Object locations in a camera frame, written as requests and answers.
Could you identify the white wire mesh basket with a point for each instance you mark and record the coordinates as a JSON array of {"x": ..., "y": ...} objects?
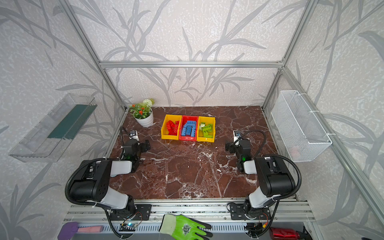
[{"x": 302, "y": 133}]

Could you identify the red metallic tool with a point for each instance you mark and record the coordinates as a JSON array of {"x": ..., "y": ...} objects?
[{"x": 289, "y": 234}]

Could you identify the green work glove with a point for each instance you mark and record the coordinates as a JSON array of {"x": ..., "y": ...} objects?
[{"x": 182, "y": 228}]

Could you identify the left yellow plastic bin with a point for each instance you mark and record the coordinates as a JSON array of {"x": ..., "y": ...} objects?
[{"x": 164, "y": 131}]

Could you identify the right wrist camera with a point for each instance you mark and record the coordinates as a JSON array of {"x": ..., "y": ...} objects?
[{"x": 237, "y": 137}]

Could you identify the right yellow plastic bin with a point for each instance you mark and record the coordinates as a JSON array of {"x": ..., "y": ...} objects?
[{"x": 206, "y": 120}]

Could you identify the clear acrylic wall shelf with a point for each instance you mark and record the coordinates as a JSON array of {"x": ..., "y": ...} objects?
[{"x": 50, "y": 138}]

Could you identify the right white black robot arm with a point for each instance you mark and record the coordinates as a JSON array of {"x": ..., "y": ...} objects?
[{"x": 278, "y": 178}]

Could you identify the red plastic bin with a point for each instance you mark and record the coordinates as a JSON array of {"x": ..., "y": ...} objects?
[{"x": 182, "y": 123}]

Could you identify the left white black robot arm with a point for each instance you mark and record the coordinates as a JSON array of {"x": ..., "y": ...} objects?
[{"x": 89, "y": 185}]

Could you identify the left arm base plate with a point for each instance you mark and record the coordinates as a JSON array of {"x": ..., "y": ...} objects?
[{"x": 140, "y": 213}]

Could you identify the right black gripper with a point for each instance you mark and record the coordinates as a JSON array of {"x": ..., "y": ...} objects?
[{"x": 231, "y": 147}]

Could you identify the yellow plastic bin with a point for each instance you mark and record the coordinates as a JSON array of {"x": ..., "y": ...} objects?
[
  {"x": 164, "y": 131},
  {"x": 206, "y": 120}
]

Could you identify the potted plant white pot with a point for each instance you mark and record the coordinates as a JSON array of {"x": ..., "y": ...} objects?
[{"x": 143, "y": 112}]

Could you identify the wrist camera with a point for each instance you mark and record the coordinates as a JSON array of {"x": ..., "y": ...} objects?
[
  {"x": 133, "y": 135},
  {"x": 237, "y": 137}
]

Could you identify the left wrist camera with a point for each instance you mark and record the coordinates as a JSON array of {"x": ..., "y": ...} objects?
[{"x": 133, "y": 135}]

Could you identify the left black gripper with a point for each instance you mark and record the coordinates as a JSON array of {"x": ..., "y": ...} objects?
[{"x": 143, "y": 145}]

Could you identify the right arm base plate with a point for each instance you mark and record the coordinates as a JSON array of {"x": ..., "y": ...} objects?
[{"x": 245, "y": 212}]

